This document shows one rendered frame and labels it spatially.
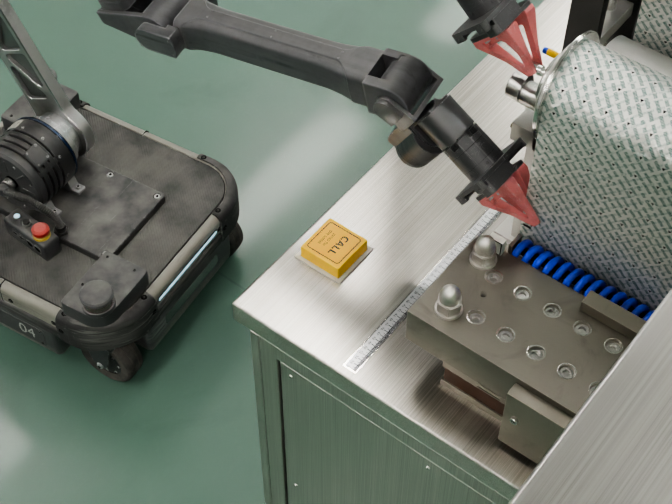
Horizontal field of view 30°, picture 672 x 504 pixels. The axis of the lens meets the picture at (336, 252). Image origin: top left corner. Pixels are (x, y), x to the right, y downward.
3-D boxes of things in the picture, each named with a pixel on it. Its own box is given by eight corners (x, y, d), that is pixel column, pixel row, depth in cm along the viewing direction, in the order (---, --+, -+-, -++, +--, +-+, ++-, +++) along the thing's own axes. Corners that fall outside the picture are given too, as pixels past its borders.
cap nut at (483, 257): (479, 244, 165) (482, 222, 162) (502, 257, 164) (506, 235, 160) (463, 261, 163) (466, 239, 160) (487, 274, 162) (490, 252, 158)
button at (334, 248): (329, 227, 184) (329, 216, 182) (367, 250, 181) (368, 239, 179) (300, 256, 180) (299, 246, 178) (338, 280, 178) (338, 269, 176)
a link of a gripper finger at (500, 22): (499, 97, 153) (456, 36, 151) (530, 63, 157) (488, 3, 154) (535, 84, 148) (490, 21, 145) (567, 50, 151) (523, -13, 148)
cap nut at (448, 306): (444, 292, 160) (447, 271, 157) (468, 306, 159) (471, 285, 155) (428, 310, 158) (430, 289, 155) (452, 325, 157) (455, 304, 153)
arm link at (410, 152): (378, 98, 157) (410, 52, 161) (344, 131, 167) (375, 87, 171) (451, 156, 159) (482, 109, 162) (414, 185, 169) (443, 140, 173)
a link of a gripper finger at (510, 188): (514, 243, 164) (466, 191, 164) (543, 210, 168) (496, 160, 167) (542, 226, 158) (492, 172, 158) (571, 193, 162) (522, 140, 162)
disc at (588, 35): (587, 92, 162) (604, 7, 150) (591, 94, 162) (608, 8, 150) (526, 161, 155) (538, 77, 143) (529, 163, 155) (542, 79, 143)
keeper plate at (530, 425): (505, 428, 161) (515, 382, 153) (572, 470, 157) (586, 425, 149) (495, 441, 160) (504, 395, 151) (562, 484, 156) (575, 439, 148)
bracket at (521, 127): (509, 214, 186) (535, 61, 162) (545, 235, 183) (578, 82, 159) (490, 235, 183) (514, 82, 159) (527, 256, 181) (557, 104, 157)
